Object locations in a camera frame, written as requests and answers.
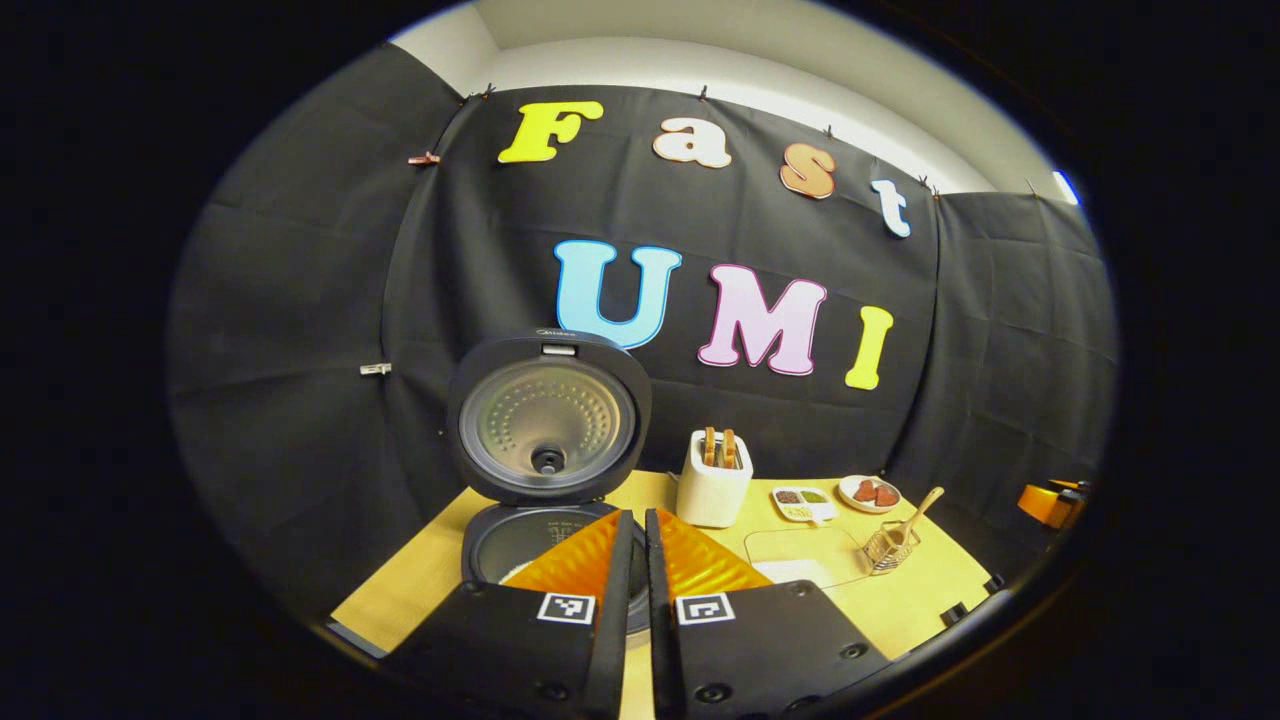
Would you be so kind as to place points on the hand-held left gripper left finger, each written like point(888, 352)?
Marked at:
point(615, 620)

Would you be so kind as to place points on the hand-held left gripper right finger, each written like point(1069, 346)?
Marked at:
point(660, 620)

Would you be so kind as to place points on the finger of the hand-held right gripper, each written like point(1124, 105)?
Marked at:
point(1045, 503)

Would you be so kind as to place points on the white rice layer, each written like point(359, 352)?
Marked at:
point(514, 572)

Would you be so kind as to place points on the wooden spoon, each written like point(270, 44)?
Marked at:
point(915, 515)

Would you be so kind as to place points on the black silver rice cooker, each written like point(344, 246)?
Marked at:
point(548, 420)

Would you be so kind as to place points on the white toaster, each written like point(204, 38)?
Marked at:
point(712, 495)

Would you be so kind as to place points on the clear glass bowl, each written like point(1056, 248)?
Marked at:
point(800, 548)

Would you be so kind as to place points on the red meat slice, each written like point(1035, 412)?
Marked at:
point(865, 491)
point(886, 494)

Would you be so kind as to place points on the toast bread slice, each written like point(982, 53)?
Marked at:
point(709, 447)
point(729, 449)

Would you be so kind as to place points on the white divided grain dish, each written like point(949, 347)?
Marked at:
point(800, 500)

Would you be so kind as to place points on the white round plate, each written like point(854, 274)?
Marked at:
point(850, 500)

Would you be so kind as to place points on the silver cloth clip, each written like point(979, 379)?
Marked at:
point(375, 369)

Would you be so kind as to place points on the black backdrop cloth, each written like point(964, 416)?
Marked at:
point(300, 400)

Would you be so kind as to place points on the red cloth clip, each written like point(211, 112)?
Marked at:
point(424, 158)

